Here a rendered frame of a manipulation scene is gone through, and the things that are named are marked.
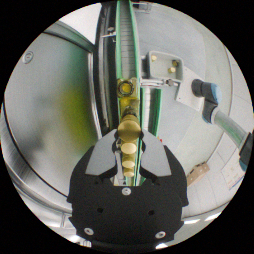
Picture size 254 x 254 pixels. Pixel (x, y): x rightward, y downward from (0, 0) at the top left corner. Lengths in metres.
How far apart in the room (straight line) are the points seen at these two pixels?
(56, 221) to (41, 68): 0.27
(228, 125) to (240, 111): 3.21
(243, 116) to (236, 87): 0.97
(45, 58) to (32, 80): 0.05
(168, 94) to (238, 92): 3.45
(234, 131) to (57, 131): 0.58
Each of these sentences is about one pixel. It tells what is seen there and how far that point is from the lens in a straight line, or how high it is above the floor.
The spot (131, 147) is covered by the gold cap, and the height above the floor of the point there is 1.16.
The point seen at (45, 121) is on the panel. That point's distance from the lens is 0.15.
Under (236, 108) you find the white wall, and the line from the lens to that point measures 3.73.
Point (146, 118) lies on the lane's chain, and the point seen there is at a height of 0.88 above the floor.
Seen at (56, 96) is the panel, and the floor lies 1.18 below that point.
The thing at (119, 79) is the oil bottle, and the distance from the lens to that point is 0.20.
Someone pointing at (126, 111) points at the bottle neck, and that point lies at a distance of 0.16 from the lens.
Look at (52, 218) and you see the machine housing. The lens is 0.21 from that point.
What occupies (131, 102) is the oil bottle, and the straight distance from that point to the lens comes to 0.20.
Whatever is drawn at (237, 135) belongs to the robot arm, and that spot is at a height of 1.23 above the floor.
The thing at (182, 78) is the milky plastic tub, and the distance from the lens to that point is 0.56.
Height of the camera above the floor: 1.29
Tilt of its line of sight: 61 degrees down
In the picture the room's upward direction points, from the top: 175 degrees counter-clockwise
